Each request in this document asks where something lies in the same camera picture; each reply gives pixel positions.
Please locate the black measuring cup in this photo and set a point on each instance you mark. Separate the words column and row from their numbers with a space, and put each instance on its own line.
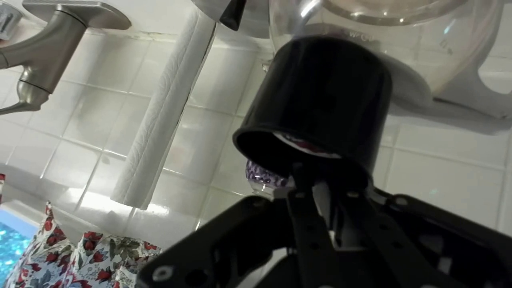
column 320, row 90

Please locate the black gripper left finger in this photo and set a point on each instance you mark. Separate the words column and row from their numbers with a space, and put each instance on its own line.
column 233, row 245

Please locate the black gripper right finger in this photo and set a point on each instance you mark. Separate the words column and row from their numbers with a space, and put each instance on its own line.
column 425, row 245

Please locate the white paper towel roll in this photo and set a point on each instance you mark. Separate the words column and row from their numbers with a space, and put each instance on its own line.
column 164, row 106

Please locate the purple soap bottle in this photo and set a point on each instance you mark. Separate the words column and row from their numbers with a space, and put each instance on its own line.
column 264, row 178

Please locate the brushed metal faucet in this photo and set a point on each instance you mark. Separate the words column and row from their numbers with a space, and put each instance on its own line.
column 49, row 53

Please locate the floral curtain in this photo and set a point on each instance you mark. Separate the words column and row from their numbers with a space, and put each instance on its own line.
column 80, row 261

